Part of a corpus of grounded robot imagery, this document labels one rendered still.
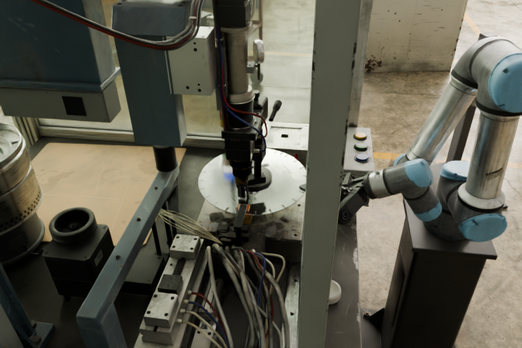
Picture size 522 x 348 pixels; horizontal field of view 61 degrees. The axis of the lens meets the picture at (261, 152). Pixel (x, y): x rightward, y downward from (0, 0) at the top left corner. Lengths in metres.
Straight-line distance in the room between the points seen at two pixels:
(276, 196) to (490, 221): 0.57
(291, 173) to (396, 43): 3.18
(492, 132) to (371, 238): 1.48
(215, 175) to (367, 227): 1.41
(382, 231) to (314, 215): 2.09
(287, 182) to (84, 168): 0.87
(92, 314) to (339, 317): 0.63
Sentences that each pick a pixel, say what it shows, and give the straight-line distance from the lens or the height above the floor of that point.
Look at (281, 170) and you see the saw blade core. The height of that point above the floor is 0.95.
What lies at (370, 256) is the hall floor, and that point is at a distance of 2.46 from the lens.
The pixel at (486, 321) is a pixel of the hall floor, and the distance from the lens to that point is 2.37.
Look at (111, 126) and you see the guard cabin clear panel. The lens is 2.00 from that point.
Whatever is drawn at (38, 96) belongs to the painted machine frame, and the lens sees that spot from 1.19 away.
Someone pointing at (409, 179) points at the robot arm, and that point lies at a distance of 1.20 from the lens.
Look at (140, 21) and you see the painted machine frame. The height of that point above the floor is 1.50.
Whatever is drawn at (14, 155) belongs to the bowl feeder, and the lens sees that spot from 1.37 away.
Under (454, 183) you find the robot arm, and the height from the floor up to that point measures 0.95.
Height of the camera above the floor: 1.76
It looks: 34 degrees down
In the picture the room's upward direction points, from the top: 1 degrees counter-clockwise
